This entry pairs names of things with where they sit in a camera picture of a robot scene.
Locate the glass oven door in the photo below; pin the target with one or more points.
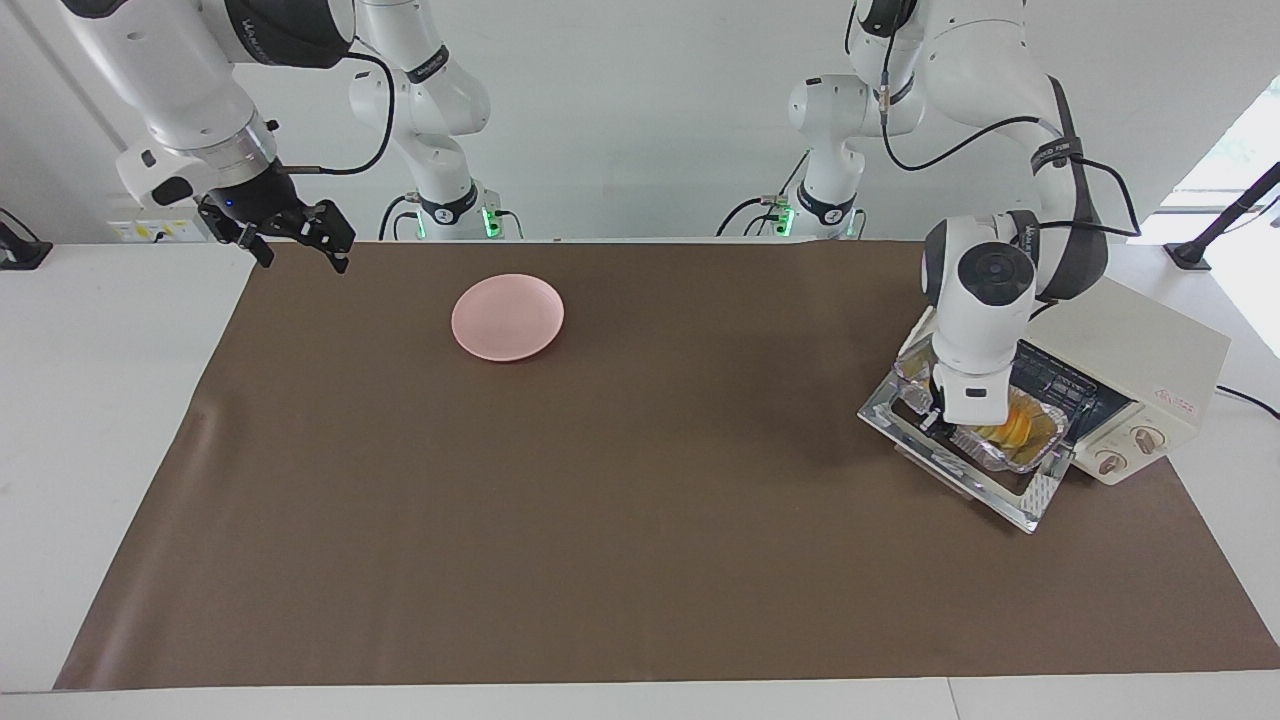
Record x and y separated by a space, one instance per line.
1020 495

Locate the cream toaster oven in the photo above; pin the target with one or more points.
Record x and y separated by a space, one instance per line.
1140 340

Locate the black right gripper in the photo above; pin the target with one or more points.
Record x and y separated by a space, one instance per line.
258 198

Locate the brown table mat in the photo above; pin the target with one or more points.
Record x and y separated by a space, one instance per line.
600 500

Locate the cream oven knob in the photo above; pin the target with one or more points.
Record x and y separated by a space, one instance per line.
1147 440
1112 463

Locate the pink round plate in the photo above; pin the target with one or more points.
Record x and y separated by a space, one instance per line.
508 318

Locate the aluminium foil tray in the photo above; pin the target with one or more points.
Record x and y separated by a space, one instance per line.
1010 455

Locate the golden bread loaf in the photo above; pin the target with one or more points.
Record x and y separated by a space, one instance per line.
1022 425

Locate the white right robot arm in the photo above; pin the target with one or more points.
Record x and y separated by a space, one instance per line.
190 90

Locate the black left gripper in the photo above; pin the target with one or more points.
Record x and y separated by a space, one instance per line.
937 392

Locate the black table clamp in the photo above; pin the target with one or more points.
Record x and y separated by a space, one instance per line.
20 250

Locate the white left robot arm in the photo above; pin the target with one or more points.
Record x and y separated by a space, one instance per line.
985 290

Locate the white wall socket box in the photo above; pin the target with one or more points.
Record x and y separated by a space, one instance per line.
150 231

